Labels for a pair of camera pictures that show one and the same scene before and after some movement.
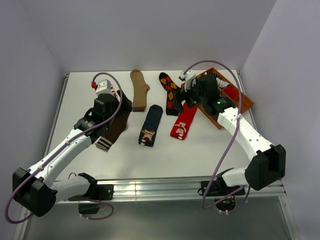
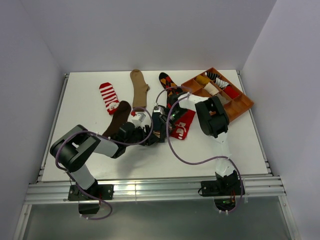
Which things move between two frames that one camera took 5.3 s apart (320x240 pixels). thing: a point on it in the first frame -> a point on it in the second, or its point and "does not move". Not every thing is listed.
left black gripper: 125,107 -> 149,141
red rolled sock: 232,92 does not move
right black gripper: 182,95 -> 165,124
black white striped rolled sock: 212,74 does not move
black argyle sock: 171,89 does not move
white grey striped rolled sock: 221,83 does not move
